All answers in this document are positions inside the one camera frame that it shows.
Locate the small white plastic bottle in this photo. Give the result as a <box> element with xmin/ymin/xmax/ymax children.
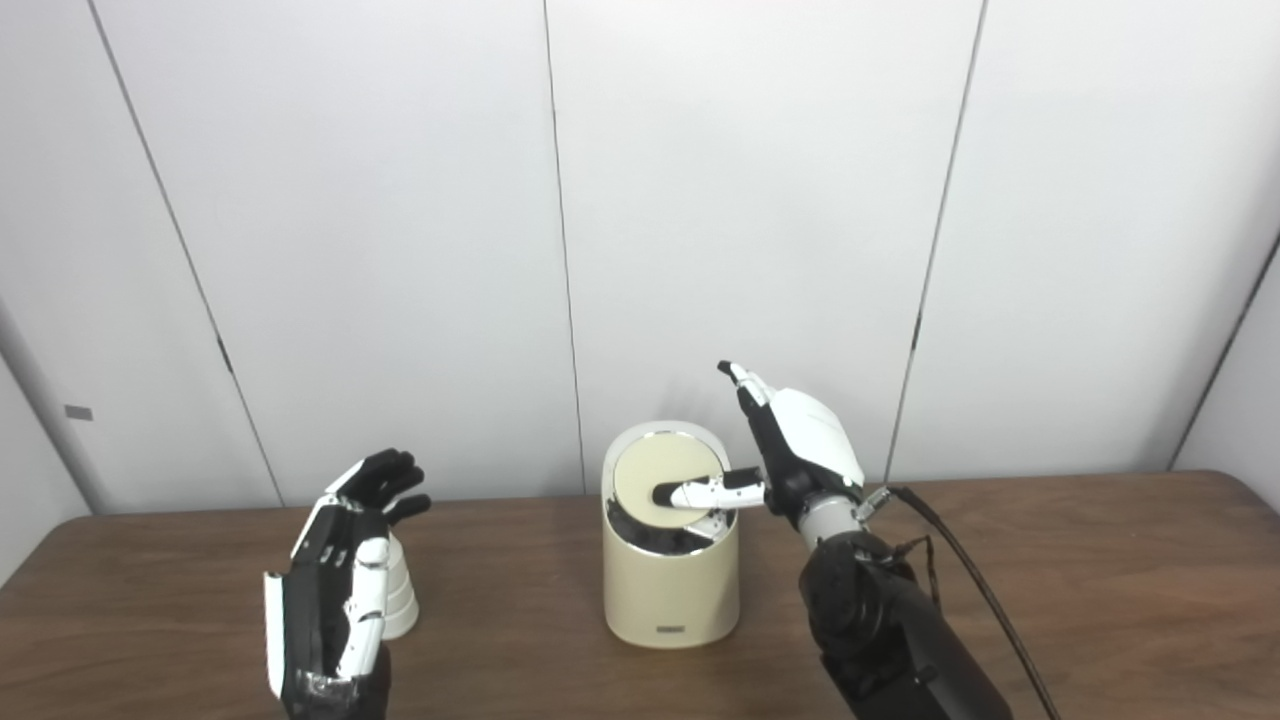
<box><xmin>383</xmin><ymin>532</ymin><xmax>421</xmax><ymax>641</ymax></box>

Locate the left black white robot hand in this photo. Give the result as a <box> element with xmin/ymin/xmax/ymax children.
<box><xmin>263</xmin><ymin>449</ymin><xmax>433</xmax><ymax>720</ymax></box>

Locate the round cream bin lid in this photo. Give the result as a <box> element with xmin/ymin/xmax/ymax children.
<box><xmin>612</xmin><ymin>433</ymin><xmax>726</xmax><ymax>528</ymax></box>

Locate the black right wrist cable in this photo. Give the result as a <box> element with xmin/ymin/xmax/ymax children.
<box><xmin>885</xmin><ymin>486</ymin><xmax>1063</xmax><ymax>720</ymax></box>

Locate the cream-colored cylindrical bin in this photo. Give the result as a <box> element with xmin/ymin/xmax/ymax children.
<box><xmin>601</xmin><ymin>421</ymin><xmax>742</xmax><ymax>649</ymax></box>

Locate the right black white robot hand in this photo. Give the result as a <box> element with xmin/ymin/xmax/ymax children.
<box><xmin>652</xmin><ymin>361</ymin><xmax>867</xmax><ymax>537</ymax></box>

